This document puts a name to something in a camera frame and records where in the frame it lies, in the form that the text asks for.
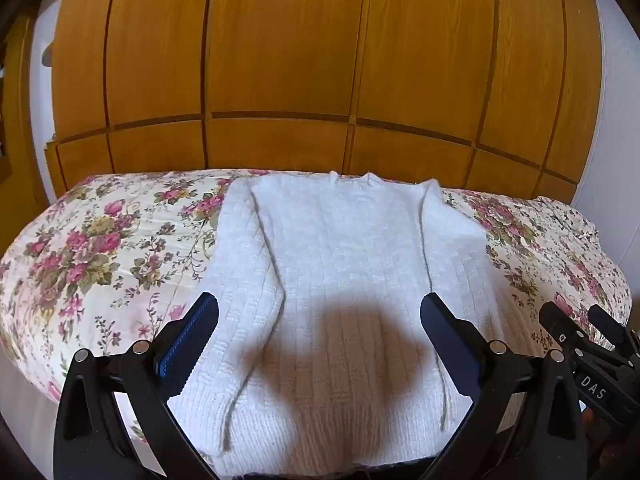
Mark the wooden wardrobe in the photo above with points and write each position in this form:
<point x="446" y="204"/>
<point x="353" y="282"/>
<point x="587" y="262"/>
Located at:
<point x="280" y="60"/>

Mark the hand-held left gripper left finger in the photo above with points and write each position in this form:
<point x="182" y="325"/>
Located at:
<point x="189" y="342"/>

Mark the floral bedspread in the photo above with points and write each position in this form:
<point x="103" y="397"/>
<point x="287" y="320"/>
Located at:
<point x="100" y="260"/>

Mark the wooden door frame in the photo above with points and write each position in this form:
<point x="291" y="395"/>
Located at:
<point x="17" y="110"/>

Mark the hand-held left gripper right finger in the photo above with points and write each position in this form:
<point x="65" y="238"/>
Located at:
<point x="452" y="347"/>

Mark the white knitted sweater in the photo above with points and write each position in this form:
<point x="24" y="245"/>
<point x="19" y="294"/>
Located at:
<point x="350" y="285"/>

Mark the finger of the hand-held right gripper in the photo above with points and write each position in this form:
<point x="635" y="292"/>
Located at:
<point x="606" y="324"/>
<point x="560" y="327"/>

